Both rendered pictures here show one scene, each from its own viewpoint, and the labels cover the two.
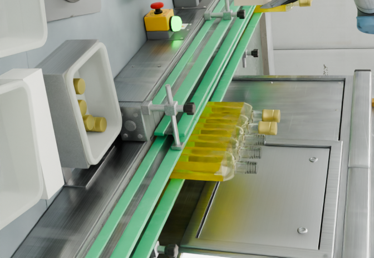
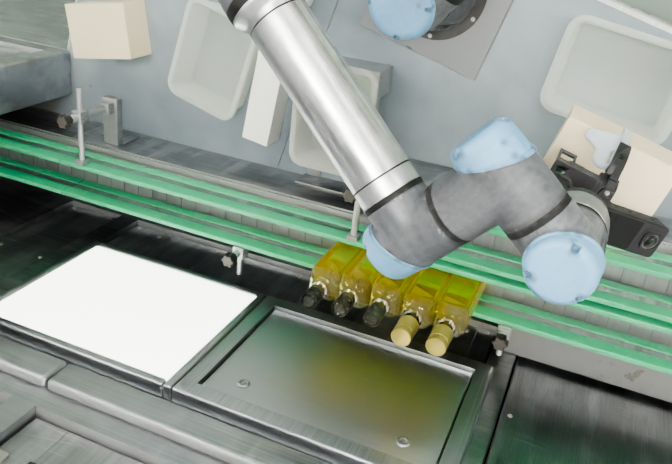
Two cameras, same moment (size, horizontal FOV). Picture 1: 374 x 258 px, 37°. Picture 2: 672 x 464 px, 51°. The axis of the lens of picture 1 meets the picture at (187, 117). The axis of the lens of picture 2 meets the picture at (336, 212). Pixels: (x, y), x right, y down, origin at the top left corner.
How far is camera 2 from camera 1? 1.58 m
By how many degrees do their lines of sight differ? 78
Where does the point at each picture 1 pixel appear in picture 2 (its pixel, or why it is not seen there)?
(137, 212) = (245, 205)
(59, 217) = (257, 170)
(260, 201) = (320, 366)
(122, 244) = (205, 195)
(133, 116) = not seen: hidden behind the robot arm
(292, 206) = (295, 389)
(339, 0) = not seen: outside the picture
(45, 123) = (270, 82)
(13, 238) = (231, 147)
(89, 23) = (448, 79)
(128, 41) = not seen: hidden behind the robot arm
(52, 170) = (258, 122)
